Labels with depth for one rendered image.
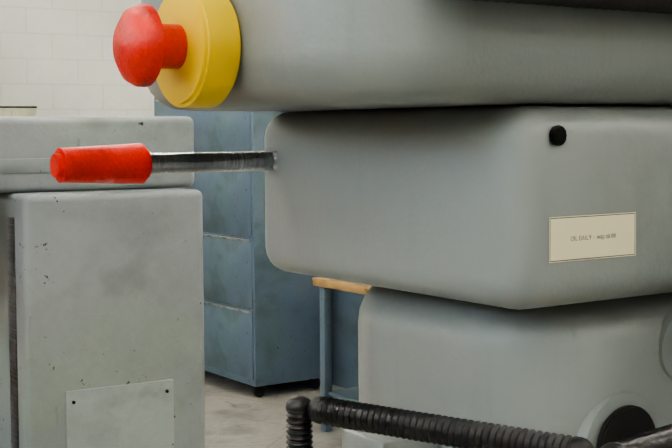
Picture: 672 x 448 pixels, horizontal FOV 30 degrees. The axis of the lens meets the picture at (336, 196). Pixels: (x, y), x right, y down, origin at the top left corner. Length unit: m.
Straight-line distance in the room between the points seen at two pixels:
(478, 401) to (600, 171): 0.14
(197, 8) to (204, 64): 0.03
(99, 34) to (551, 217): 9.91
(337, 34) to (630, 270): 0.20
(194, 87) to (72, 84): 9.75
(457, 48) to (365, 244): 0.17
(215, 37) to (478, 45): 0.13
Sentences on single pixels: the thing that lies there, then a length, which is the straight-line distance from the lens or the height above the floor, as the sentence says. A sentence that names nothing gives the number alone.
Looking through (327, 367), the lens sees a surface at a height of 0.37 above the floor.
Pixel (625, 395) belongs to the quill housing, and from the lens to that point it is 0.69.
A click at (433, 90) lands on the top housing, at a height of 1.74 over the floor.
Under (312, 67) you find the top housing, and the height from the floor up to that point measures 1.75.
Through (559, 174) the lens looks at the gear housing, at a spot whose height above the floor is 1.70.
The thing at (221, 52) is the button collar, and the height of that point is 1.76.
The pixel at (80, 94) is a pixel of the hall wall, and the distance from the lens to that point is 10.38.
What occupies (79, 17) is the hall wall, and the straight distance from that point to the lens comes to 10.42.
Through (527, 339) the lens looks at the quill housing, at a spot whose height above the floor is 1.61.
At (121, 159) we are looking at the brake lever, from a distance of 0.71.
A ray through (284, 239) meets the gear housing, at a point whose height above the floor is 1.65.
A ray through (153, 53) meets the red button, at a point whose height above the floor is 1.76.
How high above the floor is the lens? 1.72
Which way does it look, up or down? 3 degrees down
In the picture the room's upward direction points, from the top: straight up
